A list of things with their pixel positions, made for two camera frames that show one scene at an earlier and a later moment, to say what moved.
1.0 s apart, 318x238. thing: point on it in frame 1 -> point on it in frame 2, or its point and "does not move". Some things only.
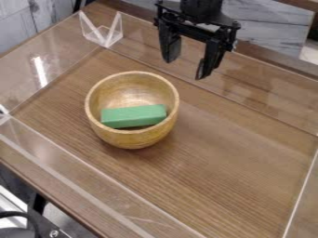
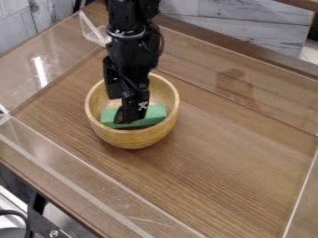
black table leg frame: x=44 y=228 does not move
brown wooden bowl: x=129 y=89 does not move
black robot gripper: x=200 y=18 -> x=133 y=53
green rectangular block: x=124 y=116 does not move
